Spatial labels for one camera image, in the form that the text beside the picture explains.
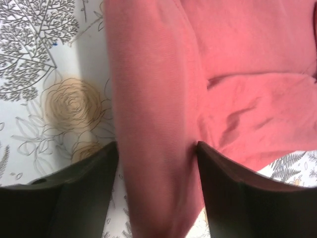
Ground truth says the pink red t shirt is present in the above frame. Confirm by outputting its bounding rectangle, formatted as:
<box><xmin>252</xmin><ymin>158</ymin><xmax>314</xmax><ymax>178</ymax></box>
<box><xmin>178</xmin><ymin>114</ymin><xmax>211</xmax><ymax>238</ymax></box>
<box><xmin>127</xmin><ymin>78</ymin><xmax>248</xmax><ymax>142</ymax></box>
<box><xmin>104</xmin><ymin>0</ymin><xmax>317</xmax><ymax>238</ymax></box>

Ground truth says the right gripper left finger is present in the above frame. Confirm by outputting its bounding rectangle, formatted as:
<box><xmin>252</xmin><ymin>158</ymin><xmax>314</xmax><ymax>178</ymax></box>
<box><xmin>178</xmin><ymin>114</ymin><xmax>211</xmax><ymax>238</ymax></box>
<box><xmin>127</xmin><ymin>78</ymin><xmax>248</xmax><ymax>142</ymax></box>
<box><xmin>0</xmin><ymin>142</ymin><xmax>118</xmax><ymax>238</ymax></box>

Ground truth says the floral table mat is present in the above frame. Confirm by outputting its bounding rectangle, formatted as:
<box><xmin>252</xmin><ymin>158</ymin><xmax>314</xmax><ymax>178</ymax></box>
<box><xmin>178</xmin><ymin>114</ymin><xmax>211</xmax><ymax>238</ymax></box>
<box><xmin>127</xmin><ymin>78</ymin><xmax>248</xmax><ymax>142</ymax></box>
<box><xmin>0</xmin><ymin>0</ymin><xmax>317</xmax><ymax>238</ymax></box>

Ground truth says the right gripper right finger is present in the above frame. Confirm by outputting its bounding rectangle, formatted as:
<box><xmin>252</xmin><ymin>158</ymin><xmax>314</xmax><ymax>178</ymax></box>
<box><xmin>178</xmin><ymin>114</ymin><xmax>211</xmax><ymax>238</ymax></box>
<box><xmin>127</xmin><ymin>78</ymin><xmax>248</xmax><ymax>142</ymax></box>
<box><xmin>196</xmin><ymin>141</ymin><xmax>317</xmax><ymax>238</ymax></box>

